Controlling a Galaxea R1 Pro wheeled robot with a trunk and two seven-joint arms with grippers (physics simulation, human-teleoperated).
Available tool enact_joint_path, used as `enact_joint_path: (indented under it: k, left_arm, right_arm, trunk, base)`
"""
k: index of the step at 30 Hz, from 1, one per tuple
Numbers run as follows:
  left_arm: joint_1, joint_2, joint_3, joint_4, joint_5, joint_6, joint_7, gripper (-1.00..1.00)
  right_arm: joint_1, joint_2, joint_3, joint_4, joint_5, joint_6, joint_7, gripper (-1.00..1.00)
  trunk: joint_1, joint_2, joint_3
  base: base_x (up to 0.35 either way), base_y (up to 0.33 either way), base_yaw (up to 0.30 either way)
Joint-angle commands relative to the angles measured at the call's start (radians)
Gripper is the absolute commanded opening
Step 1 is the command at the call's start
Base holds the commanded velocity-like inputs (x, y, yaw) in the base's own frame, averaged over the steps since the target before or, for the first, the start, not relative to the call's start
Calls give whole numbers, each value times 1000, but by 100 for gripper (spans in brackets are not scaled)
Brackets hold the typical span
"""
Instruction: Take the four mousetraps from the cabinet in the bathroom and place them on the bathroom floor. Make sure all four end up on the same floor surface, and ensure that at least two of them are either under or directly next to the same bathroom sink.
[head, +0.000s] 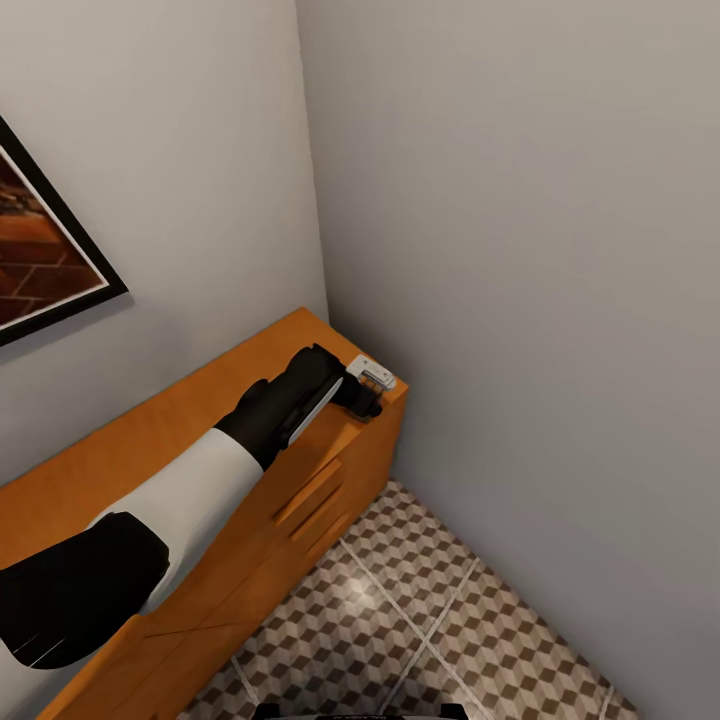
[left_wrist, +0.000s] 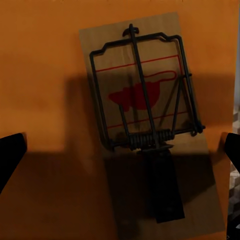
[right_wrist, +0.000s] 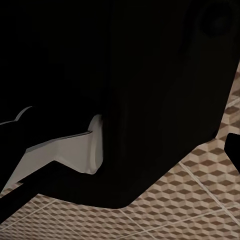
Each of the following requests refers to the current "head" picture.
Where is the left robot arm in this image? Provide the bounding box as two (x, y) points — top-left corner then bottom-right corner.
(0, 343), (396, 720)

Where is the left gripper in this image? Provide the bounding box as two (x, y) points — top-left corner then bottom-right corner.
(332, 372), (382, 418)

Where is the mousetrap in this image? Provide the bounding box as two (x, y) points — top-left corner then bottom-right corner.
(345, 378), (386, 424)

